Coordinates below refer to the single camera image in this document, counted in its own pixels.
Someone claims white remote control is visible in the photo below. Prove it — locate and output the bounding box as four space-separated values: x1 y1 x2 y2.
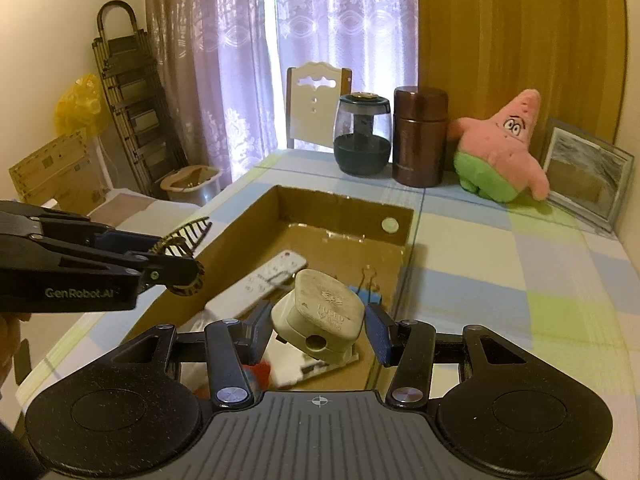
203 250 307 321

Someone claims open cardboard box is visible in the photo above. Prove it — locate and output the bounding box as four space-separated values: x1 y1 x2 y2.
119 184 417 391

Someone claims blue binder clip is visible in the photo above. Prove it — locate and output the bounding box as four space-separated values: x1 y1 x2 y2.
348 266 383 306

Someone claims brown cylindrical canister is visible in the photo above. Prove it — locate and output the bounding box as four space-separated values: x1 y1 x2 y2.
392 86 448 188

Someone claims plaid pastel tablecloth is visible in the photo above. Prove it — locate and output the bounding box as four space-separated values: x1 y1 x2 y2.
14 146 640 411

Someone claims cream wooden chair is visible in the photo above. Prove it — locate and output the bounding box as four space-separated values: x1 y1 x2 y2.
285 62 352 148

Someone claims lilac lace curtain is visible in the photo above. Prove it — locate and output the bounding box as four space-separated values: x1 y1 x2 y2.
145 0 418 183

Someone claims beige plastic waste bin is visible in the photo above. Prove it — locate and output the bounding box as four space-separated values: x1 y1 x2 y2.
160 165 221 206

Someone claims framed sand picture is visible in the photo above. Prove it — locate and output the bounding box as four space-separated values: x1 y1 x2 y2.
544 119 634 232

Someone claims zebra striped hair clip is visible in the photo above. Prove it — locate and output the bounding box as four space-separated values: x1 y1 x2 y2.
150 217 213 297

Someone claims person's left hand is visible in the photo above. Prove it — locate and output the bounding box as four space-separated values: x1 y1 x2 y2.
0 312 32 386

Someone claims red Doraemon toy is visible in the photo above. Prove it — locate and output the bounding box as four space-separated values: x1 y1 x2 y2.
192 363 272 401

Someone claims pink Patrick star plush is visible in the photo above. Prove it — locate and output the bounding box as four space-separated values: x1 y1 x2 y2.
447 89 550 204

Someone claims cardboard carton on floor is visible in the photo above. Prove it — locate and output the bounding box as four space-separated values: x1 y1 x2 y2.
9 129 107 214

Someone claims beige UK plug adapter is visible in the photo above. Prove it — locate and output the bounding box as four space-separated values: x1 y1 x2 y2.
271 269 366 365

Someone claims dark green glass humidifier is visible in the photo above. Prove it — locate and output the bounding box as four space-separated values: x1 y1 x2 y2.
333 92 392 177

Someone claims dark folding ladder rack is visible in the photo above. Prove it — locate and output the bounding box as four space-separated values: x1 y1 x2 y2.
92 0 188 200

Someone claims yellow plastic bag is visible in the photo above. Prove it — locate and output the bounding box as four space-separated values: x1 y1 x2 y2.
53 73 110 139

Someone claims white square charger box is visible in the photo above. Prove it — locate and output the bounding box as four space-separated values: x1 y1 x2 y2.
264 334 360 389

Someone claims yellow wood panel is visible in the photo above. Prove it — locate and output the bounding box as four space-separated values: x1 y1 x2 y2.
418 0 628 154

